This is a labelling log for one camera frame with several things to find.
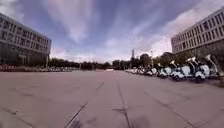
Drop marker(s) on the row of dark trees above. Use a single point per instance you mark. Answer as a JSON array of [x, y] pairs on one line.
[[93, 64]]

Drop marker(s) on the distant tower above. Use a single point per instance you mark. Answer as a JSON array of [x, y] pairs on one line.
[[132, 53]]

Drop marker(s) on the grey-brown paved plaza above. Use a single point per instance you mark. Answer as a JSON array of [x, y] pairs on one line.
[[100, 100]]

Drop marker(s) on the pole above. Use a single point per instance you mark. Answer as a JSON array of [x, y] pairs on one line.
[[152, 57]]

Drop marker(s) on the row of parked bicycles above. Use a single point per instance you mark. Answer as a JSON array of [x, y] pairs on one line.
[[50, 69]]

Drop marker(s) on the row of white scooters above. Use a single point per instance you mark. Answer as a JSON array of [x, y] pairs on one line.
[[186, 70]]

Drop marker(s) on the grey building with window rows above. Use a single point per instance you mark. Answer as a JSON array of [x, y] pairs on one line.
[[20, 41]]

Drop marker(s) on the large pale building, window grid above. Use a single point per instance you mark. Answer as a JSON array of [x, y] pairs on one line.
[[203, 36]]

